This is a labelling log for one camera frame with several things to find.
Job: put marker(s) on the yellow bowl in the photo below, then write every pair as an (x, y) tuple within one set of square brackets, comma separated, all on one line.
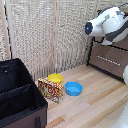
[(55, 78)]

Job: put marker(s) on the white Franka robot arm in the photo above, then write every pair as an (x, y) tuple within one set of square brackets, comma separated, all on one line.
[(106, 21)]

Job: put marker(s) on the blue bowl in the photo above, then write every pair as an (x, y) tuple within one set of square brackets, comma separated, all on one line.
[(73, 88)]

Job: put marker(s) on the red yellow cracker box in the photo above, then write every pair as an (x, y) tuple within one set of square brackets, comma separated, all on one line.
[(50, 90)]

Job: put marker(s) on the dark framed cabinet panel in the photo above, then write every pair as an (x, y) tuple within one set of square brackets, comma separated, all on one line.
[(106, 60)]

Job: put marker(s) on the beige bamboo folding screen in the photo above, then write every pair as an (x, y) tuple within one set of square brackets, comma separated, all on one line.
[(30, 36)]

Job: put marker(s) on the black fabric storage box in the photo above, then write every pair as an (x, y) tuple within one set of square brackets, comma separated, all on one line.
[(20, 100)]

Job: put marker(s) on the black frame drawer cabinet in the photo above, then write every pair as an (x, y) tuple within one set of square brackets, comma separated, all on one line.
[(89, 53)]

